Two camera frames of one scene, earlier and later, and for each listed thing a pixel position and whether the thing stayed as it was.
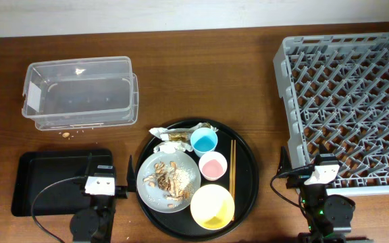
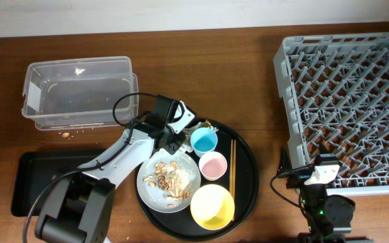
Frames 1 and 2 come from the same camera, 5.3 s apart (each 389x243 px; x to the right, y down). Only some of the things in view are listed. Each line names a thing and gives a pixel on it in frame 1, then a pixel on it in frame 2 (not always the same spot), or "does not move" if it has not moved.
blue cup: x=203 y=140 does not move
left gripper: x=121 y=192 → x=173 y=146
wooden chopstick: x=231 y=168 does not move
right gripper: x=298 y=179 does not move
